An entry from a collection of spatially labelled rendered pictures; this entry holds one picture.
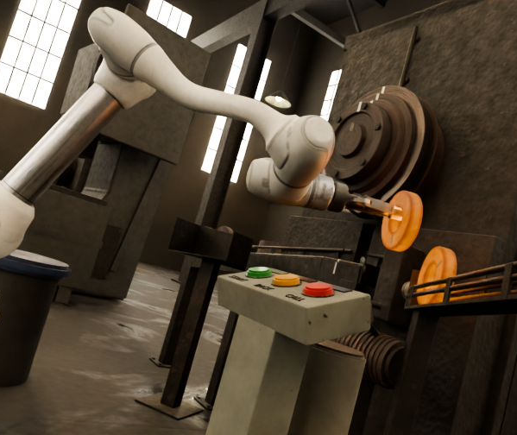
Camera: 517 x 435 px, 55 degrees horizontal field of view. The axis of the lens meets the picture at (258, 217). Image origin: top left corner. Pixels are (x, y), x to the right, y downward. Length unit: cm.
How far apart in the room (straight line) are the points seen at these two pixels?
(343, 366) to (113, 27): 96
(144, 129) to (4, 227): 278
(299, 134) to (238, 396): 54
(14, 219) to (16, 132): 995
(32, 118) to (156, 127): 744
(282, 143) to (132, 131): 308
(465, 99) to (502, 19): 28
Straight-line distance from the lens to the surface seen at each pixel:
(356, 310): 67
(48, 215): 367
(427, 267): 132
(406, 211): 127
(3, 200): 144
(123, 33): 133
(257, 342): 71
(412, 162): 162
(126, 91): 145
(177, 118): 427
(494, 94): 176
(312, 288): 66
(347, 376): 83
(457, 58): 193
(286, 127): 106
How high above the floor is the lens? 61
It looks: 6 degrees up
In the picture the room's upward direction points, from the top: 16 degrees clockwise
